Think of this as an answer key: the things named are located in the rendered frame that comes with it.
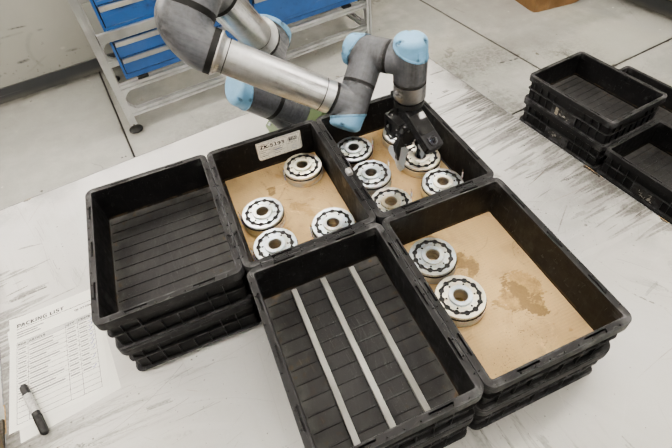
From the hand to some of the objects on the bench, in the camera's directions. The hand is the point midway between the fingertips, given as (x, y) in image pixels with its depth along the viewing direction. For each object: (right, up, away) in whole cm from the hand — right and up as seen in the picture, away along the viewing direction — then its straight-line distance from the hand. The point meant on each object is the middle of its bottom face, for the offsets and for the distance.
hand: (411, 164), depth 124 cm
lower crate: (-58, -31, -2) cm, 65 cm away
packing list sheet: (-85, -46, -13) cm, 97 cm away
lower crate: (+13, -37, -16) cm, 42 cm away
